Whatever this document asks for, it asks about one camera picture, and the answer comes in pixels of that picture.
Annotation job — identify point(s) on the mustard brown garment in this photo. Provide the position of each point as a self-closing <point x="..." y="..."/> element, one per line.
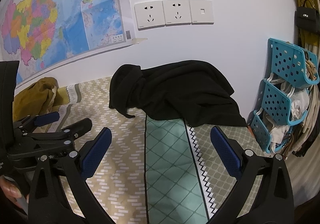
<point x="37" y="99"/>

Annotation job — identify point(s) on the left white wall socket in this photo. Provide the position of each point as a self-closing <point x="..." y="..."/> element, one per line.
<point x="149" y="15"/>

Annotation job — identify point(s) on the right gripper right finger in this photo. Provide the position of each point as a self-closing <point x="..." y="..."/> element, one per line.
<point x="274" y="200"/>

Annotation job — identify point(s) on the middle white wall socket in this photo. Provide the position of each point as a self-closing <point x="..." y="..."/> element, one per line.
<point x="176" y="12"/>

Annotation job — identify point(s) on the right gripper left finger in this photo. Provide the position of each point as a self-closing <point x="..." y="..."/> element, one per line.
<point x="47" y="200"/>

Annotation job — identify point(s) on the person's left hand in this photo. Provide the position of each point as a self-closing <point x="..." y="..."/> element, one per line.
<point x="13" y="193"/>

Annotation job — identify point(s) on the white network wall plate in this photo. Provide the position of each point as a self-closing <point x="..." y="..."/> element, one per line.
<point x="201" y="12"/>

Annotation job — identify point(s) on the black button coat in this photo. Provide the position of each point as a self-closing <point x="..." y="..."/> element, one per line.
<point x="194" y="91"/>

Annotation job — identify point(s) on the colourful wall map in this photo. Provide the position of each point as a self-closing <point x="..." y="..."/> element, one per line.
<point x="45" y="34"/>

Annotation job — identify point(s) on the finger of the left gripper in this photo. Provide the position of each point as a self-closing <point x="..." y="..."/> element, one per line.
<point x="32" y="122"/>
<point x="29" y="140"/>

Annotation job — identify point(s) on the patterned patchwork bedspread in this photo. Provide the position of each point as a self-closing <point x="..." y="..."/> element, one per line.
<point x="154" y="171"/>

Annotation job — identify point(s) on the white wall socket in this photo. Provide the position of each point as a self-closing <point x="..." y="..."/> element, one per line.
<point x="149" y="15"/>
<point x="176" y="12"/>

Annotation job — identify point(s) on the yellow hanging garment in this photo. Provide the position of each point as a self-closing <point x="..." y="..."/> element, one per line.
<point x="308" y="38"/>

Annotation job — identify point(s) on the black handbag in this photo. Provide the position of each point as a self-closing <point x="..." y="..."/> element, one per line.
<point x="307" y="17"/>

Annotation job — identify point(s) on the blue perforated hanging organizer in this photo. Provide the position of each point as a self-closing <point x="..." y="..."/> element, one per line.
<point x="285" y="99"/>

